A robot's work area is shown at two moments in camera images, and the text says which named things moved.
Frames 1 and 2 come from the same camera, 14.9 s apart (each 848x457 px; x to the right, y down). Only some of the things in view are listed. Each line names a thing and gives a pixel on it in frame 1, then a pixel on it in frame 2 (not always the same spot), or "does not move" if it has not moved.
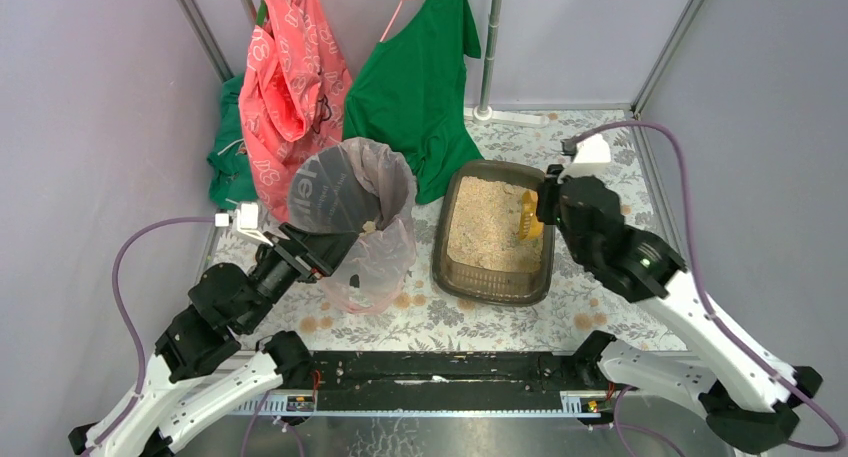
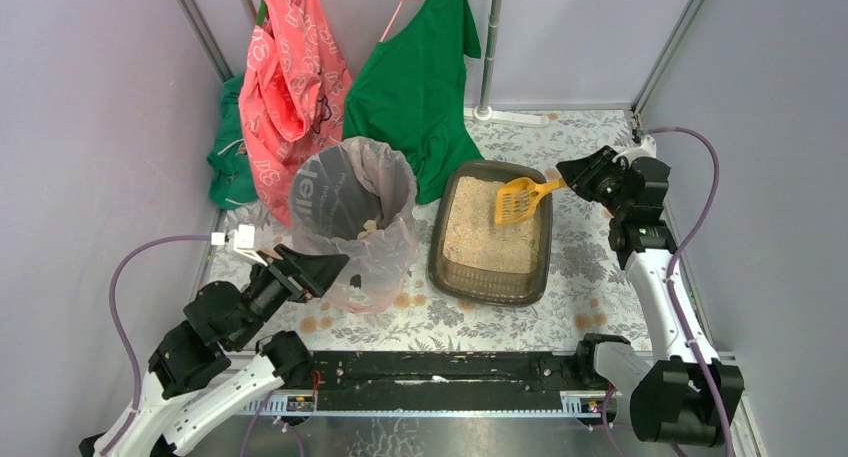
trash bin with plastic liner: x=363 y=186 does not move
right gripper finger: x=549 y=195 -> x=586 y=174
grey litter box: x=478 y=255 does not move
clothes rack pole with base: x=484 y=113 does not move
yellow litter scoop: x=530 y=227 -> x=515 y=202
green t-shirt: x=410 y=91 does not move
